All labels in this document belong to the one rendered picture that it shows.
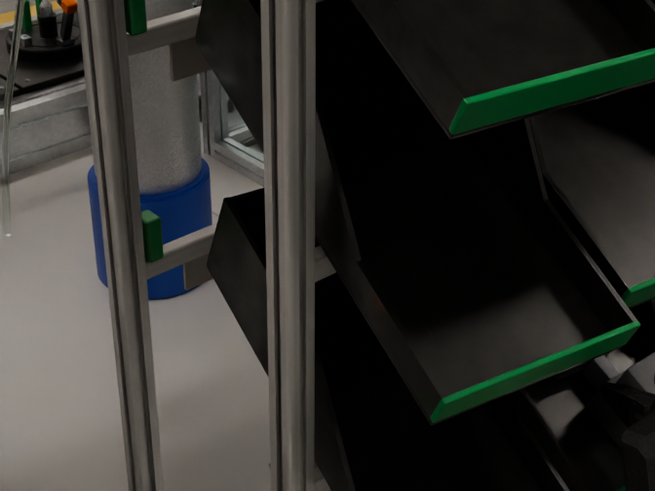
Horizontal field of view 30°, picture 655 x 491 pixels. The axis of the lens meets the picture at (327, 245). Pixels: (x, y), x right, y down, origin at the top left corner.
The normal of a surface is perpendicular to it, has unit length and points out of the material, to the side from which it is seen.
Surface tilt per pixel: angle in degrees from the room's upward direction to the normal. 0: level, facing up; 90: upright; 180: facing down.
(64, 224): 0
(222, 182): 0
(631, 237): 25
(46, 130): 90
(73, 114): 90
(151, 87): 90
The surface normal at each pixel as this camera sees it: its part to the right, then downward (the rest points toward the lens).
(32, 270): 0.01, -0.85
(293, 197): 0.66, 0.39
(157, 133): 0.37, 0.48
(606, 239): 0.23, -0.58
